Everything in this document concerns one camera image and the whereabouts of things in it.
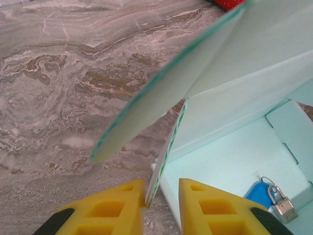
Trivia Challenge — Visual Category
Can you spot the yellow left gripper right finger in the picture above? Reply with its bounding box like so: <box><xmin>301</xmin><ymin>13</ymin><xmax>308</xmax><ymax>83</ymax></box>
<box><xmin>179</xmin><ymin>178</ymin><xmax>294</xmax><ymax>235</ymax></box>

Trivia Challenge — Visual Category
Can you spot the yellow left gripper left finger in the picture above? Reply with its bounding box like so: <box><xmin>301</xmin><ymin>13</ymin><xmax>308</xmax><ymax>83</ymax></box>
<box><xmin>33</xmin><ymin>178</ymin><xmax>146</xmax><ymax>235</ymax></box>

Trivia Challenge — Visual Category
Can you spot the small blue key tag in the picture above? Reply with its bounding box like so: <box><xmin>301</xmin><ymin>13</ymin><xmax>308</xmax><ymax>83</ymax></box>
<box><xmin>246</xmin><ymin>183</ymin><xmax>273</xmax><ymax>210</ymax></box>

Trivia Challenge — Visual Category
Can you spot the small silver padlock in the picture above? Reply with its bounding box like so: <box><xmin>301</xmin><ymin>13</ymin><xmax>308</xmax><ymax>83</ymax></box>
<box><xmin>260</xmin><ymin>176</ymin><xmax>299</xmax><ymax>223</ymax></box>

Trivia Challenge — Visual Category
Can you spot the light teal paper box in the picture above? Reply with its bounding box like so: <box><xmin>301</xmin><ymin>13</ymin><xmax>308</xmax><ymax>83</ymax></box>
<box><xmin>89</xmin><ymin>0</ymin><xmax>313</xmax><ymax>235</ymax></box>

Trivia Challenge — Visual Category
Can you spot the red cylindrical bottle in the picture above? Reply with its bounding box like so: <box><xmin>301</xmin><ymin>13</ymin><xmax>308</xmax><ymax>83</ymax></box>
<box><xmin>212</xmin><ymin>0</ymin><xmax>247</xmax><ymax>12</ymax></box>

